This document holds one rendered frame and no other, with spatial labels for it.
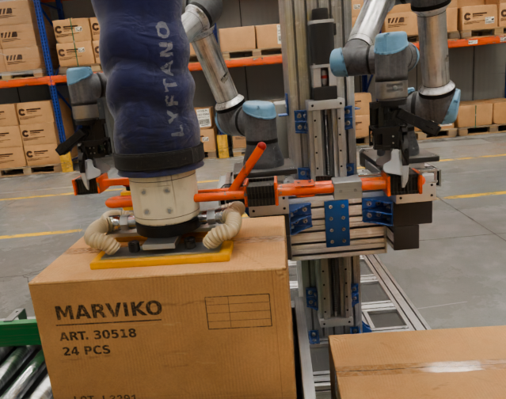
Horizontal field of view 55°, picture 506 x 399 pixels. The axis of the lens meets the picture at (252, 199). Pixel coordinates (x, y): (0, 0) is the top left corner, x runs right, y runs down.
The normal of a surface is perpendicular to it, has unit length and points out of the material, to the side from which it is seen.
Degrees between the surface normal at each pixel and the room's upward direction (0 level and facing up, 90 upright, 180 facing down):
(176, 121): 73
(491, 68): 90
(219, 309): 90
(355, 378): 0
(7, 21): 87
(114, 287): 90
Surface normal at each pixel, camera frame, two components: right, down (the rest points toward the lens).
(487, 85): 0.01, 0.25
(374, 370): -0.09, -0.96
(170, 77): 0.68, -0.24
